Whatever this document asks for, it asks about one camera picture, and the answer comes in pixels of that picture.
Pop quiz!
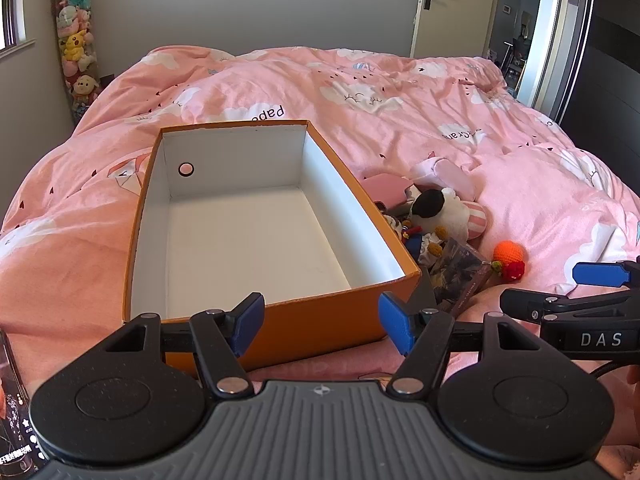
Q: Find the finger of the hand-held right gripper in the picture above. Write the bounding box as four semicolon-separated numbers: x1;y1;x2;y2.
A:
499;286;640;325
572;256;640;292

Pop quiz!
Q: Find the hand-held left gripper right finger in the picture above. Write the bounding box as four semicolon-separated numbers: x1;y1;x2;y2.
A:
378;291;551;397

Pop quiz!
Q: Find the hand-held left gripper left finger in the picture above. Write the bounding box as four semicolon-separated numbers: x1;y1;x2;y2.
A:
97;291;266;397

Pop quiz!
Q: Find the red panda sailor plush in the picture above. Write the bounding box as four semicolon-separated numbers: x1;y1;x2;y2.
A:
395;215;447;267

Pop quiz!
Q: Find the orange cardboard box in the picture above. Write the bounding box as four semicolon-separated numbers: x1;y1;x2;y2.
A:
122;119;423;379

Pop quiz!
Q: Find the panda plush toy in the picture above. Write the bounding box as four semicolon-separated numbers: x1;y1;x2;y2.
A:
406;187;473;247

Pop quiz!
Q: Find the red crochet strawberry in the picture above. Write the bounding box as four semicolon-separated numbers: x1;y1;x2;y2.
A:
491;259;529;281

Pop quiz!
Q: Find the orange crochet ball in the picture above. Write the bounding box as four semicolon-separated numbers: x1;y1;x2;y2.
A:
492;241;526;264

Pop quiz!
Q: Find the dark card packet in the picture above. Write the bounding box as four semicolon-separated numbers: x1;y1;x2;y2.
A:
429;237;494;307

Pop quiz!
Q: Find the pink case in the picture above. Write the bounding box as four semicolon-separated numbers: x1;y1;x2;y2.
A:
361;172;414;211

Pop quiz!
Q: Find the pink striped plush toy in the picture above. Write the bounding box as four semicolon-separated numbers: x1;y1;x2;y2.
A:
410;156;488;241

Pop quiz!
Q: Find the black wardrobe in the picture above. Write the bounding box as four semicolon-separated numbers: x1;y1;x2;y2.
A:
555;0;640;161

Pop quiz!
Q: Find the pink printed blanket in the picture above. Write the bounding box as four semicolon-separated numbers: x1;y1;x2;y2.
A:
0;45;640;480

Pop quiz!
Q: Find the smartphone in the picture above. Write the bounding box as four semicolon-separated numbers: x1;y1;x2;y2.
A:
0;330;52;480

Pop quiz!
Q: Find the white door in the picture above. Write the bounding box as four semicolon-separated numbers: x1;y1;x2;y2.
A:
410;0;506;61

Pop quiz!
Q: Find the column of plush toys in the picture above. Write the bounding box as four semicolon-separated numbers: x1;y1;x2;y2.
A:
48;0;102;126

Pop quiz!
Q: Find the window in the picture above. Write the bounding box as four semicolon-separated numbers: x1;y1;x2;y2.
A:
0;0;38;62

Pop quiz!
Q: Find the black cable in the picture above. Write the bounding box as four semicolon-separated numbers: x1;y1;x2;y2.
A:
590;360;632;387

